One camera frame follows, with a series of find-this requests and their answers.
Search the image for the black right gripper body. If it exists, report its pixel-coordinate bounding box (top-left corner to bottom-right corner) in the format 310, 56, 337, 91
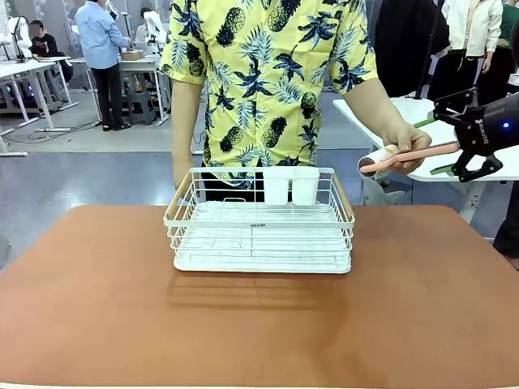
453, 94, 519, 158

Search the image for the pink handled lint roller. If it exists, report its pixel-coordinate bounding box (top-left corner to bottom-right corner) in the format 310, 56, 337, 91
357, 141, 461, 180

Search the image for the person's left forearm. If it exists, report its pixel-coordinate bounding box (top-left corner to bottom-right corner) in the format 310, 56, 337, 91
342, 76, 407, 141

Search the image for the person's right forearm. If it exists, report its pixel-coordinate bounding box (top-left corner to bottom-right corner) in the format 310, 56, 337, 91
170, 75, 204, 163

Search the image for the person's left hand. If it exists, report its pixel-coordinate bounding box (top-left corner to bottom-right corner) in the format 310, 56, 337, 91
380, 120, 433, 175

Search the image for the person's right hand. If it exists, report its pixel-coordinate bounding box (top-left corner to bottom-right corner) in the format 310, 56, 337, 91
173, 155, 196, 191

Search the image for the white side table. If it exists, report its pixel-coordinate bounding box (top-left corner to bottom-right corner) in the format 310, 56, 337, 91
332, 96, 519, 224

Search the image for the person in white jacket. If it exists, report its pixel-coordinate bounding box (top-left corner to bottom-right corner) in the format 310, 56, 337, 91
427, 0, 504, 101

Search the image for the person in black clothes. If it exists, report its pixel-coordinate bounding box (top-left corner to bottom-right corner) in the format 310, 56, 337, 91
375, 0, 451, 99

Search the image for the person in dark trousers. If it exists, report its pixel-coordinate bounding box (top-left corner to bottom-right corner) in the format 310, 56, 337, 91
491, 208, 519, 271

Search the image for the person in green top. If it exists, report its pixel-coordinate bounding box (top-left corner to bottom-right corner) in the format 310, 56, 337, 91
476, 0, 519, 96

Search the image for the white double cutlery holder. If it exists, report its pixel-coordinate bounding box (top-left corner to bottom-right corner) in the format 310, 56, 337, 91
262, 166, 321, 207

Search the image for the person in yellow pineapple shirt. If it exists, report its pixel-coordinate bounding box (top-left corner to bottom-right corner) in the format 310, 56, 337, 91
159, 0, 379, 203

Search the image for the white plastic drip tray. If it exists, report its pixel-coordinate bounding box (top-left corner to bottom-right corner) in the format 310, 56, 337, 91
173, 202, 352, 275

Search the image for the grey step stool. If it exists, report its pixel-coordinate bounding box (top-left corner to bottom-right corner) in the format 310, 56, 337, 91
126, 90, 157, 126

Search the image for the seated person in white top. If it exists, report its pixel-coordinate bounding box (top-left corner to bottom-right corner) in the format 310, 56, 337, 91
135, 6, 171, 56

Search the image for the white desk with metal legs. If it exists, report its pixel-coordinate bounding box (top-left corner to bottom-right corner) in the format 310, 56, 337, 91
68, 55, 172, 123
0, 55, 80, 157

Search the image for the person in blue shirt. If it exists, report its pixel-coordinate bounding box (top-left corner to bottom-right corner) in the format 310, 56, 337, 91
74, 0, 133, 132

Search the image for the seated person in black shirt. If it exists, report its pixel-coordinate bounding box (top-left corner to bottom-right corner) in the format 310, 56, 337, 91
28, 19, 75, 84

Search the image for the white wire dish rack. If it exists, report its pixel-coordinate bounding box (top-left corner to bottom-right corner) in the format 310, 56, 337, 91
163, 166, 357, 261

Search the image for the black floor cable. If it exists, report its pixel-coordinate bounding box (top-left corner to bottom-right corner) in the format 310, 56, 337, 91
2, 119, 103, 144

